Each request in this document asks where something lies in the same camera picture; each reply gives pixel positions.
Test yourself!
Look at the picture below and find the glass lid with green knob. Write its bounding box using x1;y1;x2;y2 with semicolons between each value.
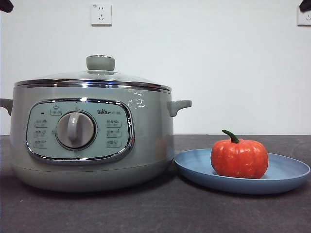
14;54;172;92

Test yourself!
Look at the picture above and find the orange toy pumpkin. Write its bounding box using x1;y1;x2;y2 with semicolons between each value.
210;129;269;179

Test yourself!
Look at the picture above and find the pale green electric steamer pot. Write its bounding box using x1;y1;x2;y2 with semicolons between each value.
0;84;192;193

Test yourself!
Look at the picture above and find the blue round plate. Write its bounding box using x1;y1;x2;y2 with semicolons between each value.
174;148;311;195

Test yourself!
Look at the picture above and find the white wall socket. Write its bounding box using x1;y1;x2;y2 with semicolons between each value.
297;4;311;27
91;3;113;26

